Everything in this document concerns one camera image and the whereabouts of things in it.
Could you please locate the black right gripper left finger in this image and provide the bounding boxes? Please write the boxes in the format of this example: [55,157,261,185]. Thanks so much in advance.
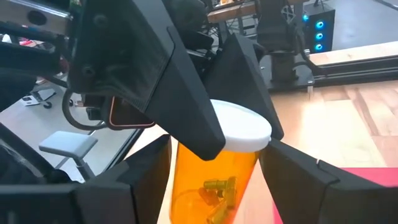
[74,135,172,224]

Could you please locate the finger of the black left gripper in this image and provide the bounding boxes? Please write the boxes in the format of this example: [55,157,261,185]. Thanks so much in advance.
[67,0,226,161]
[203,33,284,141]

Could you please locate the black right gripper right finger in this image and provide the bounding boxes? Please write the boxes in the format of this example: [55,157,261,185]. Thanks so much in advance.
[259,139,398,224]

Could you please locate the large amber pill bottle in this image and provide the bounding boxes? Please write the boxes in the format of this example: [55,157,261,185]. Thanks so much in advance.
[169,98,273,224]

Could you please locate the pink plastic basket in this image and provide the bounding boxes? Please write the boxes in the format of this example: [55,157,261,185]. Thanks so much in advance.
[272,167,398,224]

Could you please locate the wooden workbench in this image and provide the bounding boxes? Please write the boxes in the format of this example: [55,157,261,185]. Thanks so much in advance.
[206,0,312,24]

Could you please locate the grey stool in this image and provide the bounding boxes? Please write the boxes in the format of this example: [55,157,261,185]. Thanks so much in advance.
[39,130,99,182]

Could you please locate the black computer blue lights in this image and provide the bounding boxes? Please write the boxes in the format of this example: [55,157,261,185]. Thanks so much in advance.
[303,2,336,54]

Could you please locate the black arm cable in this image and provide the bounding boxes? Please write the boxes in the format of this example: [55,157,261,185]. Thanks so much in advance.
[61,89,108,131]

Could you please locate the black table edge rail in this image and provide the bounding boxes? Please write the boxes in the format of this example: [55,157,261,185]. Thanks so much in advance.
[307,57,398,88]

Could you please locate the aluminium frame beam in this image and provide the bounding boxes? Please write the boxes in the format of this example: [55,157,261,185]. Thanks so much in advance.
[0,0,74,35]

